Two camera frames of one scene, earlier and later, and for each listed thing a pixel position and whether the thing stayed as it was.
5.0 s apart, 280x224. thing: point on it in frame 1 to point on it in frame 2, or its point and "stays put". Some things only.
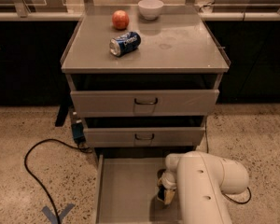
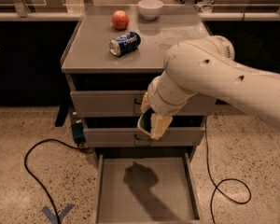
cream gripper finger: (161, 181) to (146, 104)
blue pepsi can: (123, 44) stays put
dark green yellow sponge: (161, 191) to (145, 122)
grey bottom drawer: (127, 191) stays put
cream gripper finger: (168, 196) to (159, 124)
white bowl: (150, 8) stays put
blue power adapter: (78, 135) stays put
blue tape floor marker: (52, 217) stays put
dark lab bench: (26, 52) stays put
